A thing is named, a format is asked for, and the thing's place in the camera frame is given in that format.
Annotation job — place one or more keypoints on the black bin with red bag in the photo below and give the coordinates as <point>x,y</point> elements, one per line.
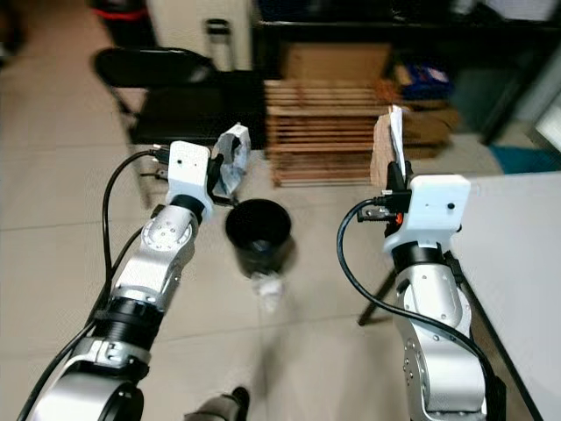
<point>123,24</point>

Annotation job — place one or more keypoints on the blue floor mat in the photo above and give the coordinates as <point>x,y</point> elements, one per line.
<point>526,158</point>

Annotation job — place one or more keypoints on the robot left leg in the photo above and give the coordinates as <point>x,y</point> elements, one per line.
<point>219,408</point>

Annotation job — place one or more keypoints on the plain brown cardboard box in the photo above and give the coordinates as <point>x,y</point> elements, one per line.
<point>337,61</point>

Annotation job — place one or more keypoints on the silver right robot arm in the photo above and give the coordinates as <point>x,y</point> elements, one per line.
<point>429,307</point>

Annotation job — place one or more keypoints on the black desk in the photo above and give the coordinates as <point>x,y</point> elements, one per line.
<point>394,28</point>

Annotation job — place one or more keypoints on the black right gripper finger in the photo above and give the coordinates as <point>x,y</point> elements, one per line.
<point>392,181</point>
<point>406,184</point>

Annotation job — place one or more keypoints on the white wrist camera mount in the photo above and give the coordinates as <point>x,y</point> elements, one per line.
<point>434,206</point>
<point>190,171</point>

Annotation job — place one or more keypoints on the black folding chair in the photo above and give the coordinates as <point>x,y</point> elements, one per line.
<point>184,110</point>

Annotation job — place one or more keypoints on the crumpled clear plastic wrap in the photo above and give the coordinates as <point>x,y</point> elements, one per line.
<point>267,291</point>

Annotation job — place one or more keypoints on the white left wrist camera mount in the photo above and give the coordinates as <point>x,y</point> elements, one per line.
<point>190,171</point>

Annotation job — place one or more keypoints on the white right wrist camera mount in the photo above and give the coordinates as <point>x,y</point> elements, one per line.
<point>434,206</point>

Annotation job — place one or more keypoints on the printed brown cardboard box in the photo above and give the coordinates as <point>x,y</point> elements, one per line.
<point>434,127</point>

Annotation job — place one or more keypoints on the black round rubbish bin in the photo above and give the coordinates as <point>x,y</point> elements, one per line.
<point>263,237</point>

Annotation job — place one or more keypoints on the small torn brown cardboard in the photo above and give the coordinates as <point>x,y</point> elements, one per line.
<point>381,149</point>

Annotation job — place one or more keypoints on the grey framed glass door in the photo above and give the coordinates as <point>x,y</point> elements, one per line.
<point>550,127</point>

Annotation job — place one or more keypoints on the white printed paper packet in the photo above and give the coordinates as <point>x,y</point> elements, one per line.
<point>241,140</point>

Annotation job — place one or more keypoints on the wooden slatted shoe rack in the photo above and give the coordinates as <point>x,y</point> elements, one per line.
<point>324,123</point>

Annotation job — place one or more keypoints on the white flat box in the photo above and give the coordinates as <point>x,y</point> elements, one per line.
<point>526,7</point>

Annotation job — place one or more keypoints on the blue printed box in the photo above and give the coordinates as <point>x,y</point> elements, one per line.
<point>425,81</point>

